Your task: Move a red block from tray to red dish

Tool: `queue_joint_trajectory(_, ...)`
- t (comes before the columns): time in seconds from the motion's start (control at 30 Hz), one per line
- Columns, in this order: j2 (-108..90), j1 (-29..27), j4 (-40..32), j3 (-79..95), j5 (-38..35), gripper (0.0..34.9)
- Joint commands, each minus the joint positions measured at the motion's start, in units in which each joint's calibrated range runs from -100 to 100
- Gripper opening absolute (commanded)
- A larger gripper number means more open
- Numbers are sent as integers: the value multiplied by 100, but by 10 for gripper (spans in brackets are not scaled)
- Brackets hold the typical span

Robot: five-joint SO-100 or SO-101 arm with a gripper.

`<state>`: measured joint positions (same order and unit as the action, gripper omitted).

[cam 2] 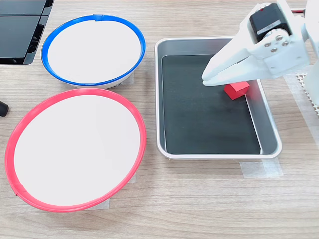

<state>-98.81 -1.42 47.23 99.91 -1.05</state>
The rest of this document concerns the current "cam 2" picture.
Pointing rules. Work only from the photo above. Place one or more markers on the white plate with blue rim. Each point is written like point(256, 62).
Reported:
point(94, 52)

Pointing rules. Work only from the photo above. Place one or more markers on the black rounded knob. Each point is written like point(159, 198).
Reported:
point(3, 109)

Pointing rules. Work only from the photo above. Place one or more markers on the small red cube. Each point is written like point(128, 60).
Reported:
point(235, 91)

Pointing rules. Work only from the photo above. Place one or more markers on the black electronic device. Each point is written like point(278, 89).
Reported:
point(15, 37)

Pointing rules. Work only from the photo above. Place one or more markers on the clear tape piece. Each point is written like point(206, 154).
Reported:
point(261, 169)
point(101, 205)
point(128, 79)

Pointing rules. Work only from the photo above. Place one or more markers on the pale perforated base plate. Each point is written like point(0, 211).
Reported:
point(314, 108)

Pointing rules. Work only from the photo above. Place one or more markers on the black tray mat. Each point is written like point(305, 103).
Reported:
point(204, 122)

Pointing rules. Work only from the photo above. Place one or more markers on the steel tray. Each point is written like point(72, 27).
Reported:
point(270, 134)

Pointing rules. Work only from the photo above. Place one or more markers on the white plate with red rim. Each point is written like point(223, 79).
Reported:
point(77, 149)

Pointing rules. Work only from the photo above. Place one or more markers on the translucent pale base sheet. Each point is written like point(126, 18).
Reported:
point(299, 107)

